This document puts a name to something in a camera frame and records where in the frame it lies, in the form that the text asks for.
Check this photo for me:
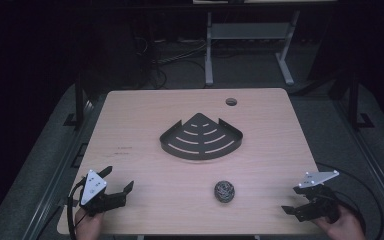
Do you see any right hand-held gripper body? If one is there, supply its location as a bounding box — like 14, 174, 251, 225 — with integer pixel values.
293, 170, 342, 224

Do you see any steel wool scouring ball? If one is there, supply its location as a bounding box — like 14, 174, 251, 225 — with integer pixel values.
213, 180, 236, 204

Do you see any person's left hand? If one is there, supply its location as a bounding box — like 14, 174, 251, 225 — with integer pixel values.
74, 207, 105, 240

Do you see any black metal post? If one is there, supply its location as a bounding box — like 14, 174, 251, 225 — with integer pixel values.
63, 71, 87, 129
346, 69, 375, 131

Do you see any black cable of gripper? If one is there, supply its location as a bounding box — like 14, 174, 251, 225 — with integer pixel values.
66, 179, 89, 240
314, 161, 384, 240

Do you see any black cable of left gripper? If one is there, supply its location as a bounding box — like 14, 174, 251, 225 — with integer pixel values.
66, 179, 89, 240

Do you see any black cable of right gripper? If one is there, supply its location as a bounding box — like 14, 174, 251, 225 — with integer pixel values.
314, 161, 384, 240

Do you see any grey metal desk frame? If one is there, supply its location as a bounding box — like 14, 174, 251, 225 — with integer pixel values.
204, 9, 302, 87

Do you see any bundle of floor cables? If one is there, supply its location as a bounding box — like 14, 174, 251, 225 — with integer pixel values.
131, 35, 208, 90

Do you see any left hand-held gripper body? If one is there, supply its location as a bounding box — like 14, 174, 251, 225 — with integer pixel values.
76, 169, 118, 217

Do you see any black metal corner shelf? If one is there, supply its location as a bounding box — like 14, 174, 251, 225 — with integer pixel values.
159, 112, 244, 161

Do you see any person's right hand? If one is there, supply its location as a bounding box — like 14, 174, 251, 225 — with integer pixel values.
313, 203, 368, 240

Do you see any grey metal floor rail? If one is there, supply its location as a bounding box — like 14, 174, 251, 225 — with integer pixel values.
333, 99, 384, 232
22, 99, 96, 240

